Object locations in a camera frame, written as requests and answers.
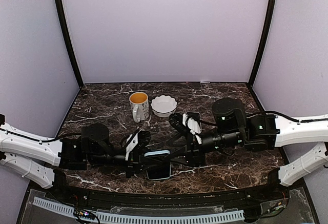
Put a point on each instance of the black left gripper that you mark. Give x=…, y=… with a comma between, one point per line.
x=136, y=161

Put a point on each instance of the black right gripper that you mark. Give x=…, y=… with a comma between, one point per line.
x=191, y=143

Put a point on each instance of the black phone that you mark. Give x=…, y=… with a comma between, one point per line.
x=159, y=172
x=193, y=121

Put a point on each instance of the beige phone case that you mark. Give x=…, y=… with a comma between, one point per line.
x=184, y=123

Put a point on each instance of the light blue phone case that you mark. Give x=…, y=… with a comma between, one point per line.
x=161, y=152

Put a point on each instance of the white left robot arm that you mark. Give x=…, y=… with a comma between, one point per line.
x=21, y=152

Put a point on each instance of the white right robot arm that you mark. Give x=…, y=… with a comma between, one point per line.
x=259, y=131

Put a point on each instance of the white scalloped dish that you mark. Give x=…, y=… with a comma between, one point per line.
x=164, y=105

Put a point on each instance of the white floral mug orange inside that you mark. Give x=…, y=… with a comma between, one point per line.
x=140, y=106

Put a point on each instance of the small circuit board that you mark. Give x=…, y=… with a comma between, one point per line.
x=84, y=214

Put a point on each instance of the black right frame post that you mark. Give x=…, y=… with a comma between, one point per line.
x=262, y=42

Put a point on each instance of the black frame post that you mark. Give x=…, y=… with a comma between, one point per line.
x=262, y=42
x=67, y=40

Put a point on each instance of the black left frame post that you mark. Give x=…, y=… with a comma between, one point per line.
x=67, y=40

